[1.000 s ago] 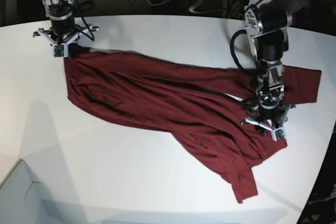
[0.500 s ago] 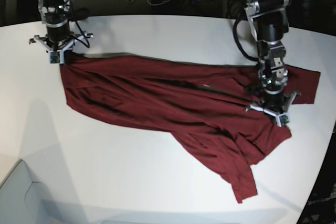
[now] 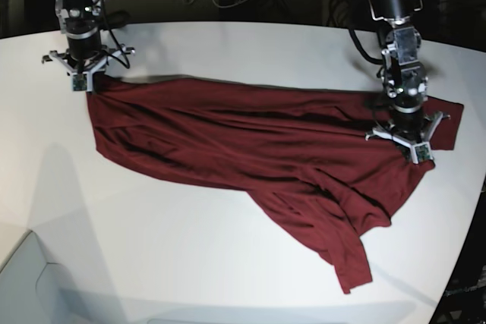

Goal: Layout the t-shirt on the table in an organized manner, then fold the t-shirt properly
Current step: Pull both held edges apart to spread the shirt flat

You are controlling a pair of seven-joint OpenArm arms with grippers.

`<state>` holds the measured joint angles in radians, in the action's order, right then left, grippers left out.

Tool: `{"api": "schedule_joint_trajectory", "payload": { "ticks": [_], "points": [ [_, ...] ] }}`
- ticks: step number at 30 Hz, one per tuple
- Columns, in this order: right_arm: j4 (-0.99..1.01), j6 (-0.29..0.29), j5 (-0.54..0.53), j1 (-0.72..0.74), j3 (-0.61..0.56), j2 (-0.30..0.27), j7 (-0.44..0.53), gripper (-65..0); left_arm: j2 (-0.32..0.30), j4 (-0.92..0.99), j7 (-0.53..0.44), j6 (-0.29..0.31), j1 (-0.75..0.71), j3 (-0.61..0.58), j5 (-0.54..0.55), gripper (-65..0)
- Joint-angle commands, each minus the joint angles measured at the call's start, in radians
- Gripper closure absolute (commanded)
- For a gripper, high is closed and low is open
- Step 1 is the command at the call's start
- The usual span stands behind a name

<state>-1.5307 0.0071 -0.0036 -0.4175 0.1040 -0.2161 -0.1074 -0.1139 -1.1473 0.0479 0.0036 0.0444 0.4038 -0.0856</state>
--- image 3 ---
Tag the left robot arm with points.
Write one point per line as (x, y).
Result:
(404, 80)

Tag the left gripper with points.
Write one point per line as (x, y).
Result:
(410, 133)

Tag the dark red t-shirt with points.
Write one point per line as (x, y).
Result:
(301, 155)

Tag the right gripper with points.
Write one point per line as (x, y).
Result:
(87, 57)

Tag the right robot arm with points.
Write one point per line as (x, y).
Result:
(81, 16)

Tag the white bin at corner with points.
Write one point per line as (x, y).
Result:
(36, 290)

